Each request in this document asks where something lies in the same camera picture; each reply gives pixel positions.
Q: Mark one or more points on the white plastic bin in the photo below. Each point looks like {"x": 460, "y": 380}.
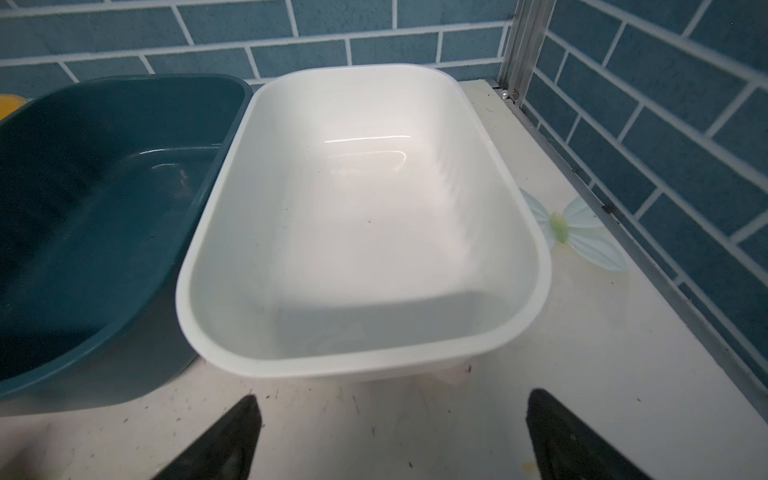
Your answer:
{"x": 363, "y": 226}

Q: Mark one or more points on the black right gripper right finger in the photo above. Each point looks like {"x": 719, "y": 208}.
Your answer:
{"x": 565, "y": 447}

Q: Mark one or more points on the yellow plastic bin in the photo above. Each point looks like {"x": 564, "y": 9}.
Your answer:
{"x": 9, "y": 104}

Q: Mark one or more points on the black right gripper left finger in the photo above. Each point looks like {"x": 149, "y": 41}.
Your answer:
{"x": 224, "y": 451}

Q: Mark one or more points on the teal plastic bin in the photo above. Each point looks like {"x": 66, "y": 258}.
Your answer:
{"x": 102, "y": 187}

